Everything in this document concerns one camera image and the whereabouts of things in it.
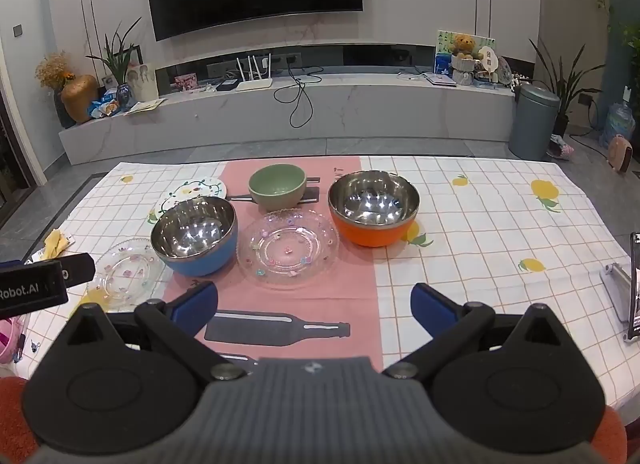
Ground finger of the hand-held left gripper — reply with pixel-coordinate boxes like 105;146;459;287
59;253;96;289

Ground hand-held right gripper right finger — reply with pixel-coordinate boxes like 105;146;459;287
382;283;571;379

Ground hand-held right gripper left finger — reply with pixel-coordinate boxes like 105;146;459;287
65;281;247;381

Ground blue steel bowl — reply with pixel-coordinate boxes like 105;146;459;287
150;196;238;277

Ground small glass plate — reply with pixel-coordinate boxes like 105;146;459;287
87;240;166;309

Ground orange steel bowl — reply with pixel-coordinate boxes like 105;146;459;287
328;171;421;249

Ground large glass plate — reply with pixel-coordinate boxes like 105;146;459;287
237;209;341;289

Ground white painted plate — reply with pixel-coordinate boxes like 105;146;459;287
159;178;228;217

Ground green ceramic bowl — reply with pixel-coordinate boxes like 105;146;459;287
248;164;307;212

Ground yellow cloth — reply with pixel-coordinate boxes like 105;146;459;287
44;229;71;261

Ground pink toy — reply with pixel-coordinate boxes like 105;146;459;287
0;316;26;365

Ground checked pink tablecloth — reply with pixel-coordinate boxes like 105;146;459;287
20;155;640;395

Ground red fabric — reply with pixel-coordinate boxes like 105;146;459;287
0;375;630;464

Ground blue snack bag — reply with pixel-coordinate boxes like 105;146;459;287
89;96;121;119

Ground gold vase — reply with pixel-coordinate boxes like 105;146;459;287
61;74;99;125

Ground sheets of paper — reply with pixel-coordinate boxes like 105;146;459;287
125;98;166;116

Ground silver phone stand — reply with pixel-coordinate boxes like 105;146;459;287
600;264;633;323

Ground white painted jar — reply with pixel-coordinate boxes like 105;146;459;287
126;62;158;100

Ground dried flower bunch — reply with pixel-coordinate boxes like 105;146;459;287
35;51;76;89

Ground grey trash bin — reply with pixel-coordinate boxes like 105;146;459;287
509;84;561;162

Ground long-leaf green plant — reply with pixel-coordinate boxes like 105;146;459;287
86;18;143;87

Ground grey marble tv console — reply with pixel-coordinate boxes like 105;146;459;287
59;71;516;166

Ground white router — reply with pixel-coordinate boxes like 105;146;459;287
235;54;273;91

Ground pink space heater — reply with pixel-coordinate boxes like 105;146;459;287
607;134;635;173

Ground round paper fan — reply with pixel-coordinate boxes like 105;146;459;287
475;46;499;74

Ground blue water bottle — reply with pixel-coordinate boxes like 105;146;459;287
599;102;636;149

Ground tall potted plant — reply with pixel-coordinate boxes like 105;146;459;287
530;38;606;137

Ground brown teddy bear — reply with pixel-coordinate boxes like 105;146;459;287
452;34;477;58

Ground black cable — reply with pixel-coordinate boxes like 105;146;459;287
272;66;323;129

